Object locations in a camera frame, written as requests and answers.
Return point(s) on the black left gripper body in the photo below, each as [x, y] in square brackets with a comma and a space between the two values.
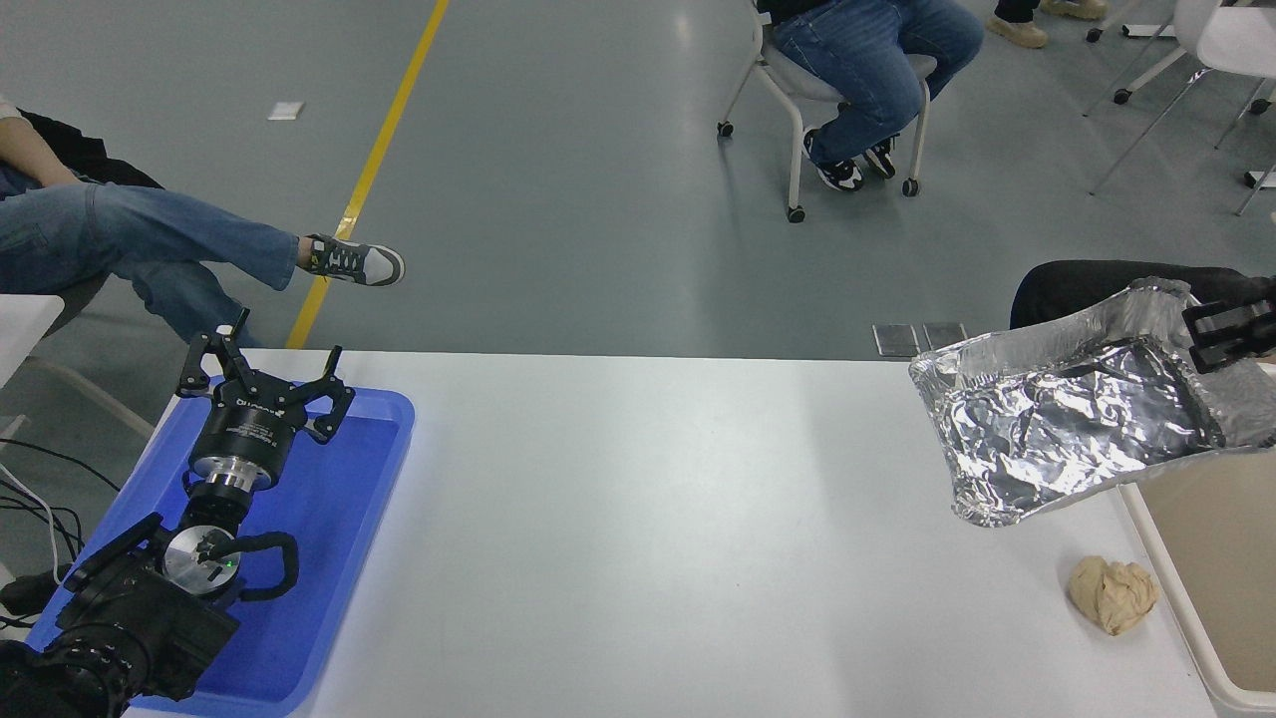
[252, 431]

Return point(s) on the foil plate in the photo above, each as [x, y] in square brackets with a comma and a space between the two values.
[1047, 429]

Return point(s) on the metal floor plate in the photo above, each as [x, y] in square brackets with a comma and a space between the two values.
[895, 340]
[944, 335]

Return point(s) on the blue plastic tray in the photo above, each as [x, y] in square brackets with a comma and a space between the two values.
[319, 558]

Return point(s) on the seated person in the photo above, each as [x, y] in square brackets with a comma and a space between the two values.
[120, 234]

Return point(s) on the person beside bin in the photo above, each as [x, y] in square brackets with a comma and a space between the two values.
[1077, 289]

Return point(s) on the small white table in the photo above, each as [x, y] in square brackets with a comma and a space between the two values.
[25, 324]

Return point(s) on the large pale bin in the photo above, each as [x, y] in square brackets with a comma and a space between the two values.
[1216, 558]

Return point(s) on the white paper scrap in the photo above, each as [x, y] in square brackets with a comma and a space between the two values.
[285, 111]

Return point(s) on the crumpled tan paper ball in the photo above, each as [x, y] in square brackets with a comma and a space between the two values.
[1112, 593]

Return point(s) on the standing person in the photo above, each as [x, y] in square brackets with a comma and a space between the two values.
[1022, 30]

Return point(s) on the person on white chair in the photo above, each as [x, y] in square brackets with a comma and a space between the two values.
[867, 60]

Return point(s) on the white wheeled chair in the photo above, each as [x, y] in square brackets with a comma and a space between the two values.
[797, 95]

